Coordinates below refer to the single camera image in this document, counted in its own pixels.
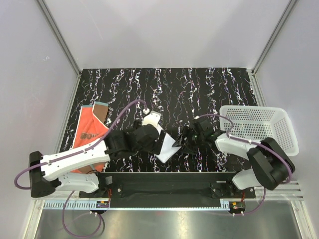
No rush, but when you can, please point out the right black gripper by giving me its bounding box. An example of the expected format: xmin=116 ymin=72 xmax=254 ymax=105
xmin=172 ymin=125 xmax=204 ymax=155

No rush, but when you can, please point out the white towel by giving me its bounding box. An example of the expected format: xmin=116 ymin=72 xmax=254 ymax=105
xmin=155 ymin=133 xmax=181 ymax=163

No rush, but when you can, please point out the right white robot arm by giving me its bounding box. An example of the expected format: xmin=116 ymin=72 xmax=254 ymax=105
xmin=172 ymin=118 xmax=296 ymax=198

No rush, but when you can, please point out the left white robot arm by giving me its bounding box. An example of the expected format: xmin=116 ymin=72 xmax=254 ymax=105
xmin=29 ymin=124 xmax=165 ymax=198

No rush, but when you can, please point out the orange brown towel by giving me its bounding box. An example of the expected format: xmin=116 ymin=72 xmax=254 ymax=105
xmin=72 ymin=101 xmax=112 ymax=175

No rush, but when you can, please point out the white plastic basket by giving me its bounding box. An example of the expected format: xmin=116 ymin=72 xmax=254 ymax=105
xmin=219 ymin=105 xmax=299 ymax=156

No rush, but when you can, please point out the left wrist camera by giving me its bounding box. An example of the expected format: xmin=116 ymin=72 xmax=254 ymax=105
xmin=142 ymin=111 xmax=161 ymax=129

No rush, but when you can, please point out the white cable duct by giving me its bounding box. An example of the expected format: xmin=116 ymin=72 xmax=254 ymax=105
xmin=43 ymin=200 xmax=236 ymax=210

